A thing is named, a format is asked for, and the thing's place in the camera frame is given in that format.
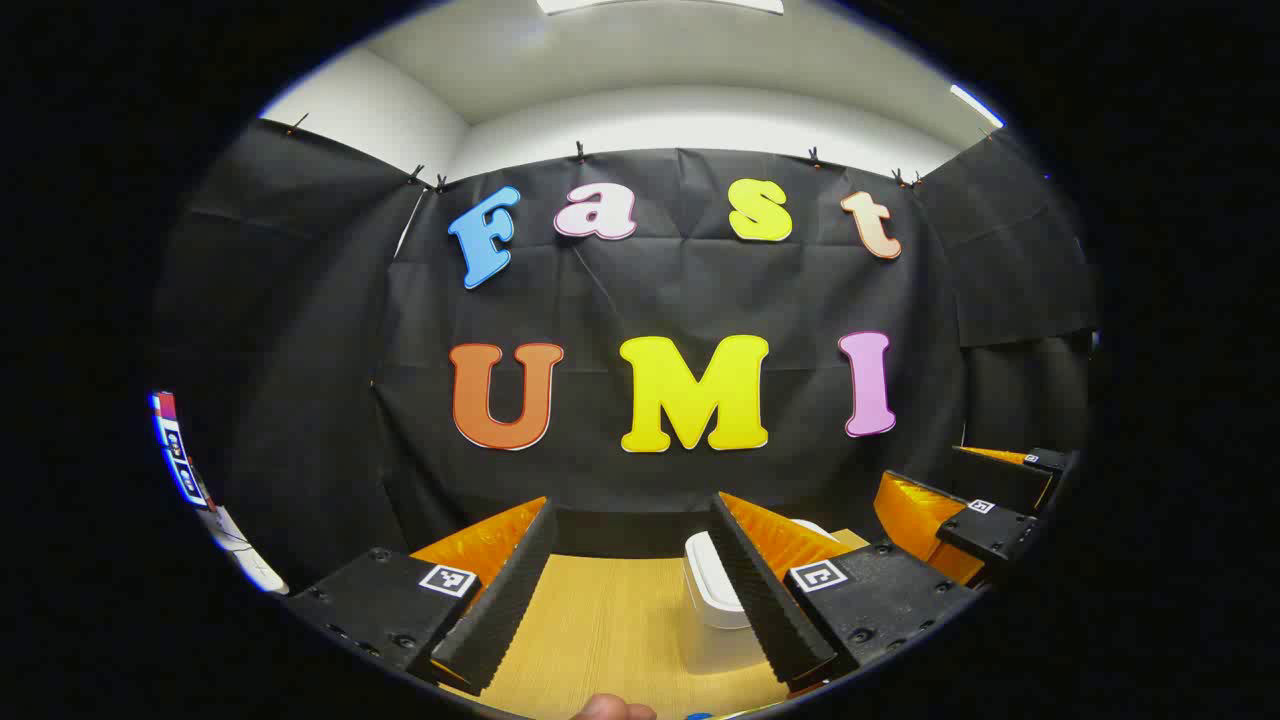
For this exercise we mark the ceiling light panel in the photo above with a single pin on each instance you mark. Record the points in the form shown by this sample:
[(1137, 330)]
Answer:
[(977, 105), (660, 4)]

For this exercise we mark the computer monitor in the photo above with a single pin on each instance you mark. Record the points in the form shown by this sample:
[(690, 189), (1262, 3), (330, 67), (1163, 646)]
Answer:
[(178, 450)]

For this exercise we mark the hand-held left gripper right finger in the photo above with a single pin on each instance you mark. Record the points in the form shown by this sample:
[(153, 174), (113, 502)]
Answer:
[(765, 600)]

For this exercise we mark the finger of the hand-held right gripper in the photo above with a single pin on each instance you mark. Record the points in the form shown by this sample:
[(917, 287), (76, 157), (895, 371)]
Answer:
[(990, 535), (1000, 478)]

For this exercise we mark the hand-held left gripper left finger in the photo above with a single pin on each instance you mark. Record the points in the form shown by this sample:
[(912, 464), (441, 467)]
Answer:
[(500, 600)]

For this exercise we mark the white side table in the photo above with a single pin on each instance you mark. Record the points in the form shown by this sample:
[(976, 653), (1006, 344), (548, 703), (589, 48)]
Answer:
[(245, 560)]

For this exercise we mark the white desktop garbage bin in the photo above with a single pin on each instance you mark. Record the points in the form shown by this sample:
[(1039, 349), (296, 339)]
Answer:
[(710, 590)]

